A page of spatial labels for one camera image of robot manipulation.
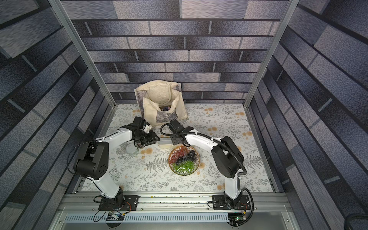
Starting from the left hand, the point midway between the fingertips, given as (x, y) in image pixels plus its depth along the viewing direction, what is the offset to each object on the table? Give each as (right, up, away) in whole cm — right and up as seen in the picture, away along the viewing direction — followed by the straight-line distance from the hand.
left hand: (159, 139), depth 92 cm
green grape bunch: (+17, -15, -10) cm, 25 cm away
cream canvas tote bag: (-2, +26, +18) cm, 32 cm away
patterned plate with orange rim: (+17, -12, -7) cm, 22 cm away
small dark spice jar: (-10, -9, 0) cm, 14 cm away
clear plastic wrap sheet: (+24, -14, -6) cm, 28 cm away
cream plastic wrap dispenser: (+4, -2, +1) cm, 5 cm away
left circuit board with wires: (-19, -35, -21) cm, 45 cm away
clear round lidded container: (-16, -6, -5) cm, 18 cm away
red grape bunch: (+13, -9, -5) cm, 16 cm away
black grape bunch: (+20, -9, -5) cm, 23 cm away
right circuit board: (+43, -36, -22) cm, 60 cm away
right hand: (+12, +2, +1) cm, 12 cm away
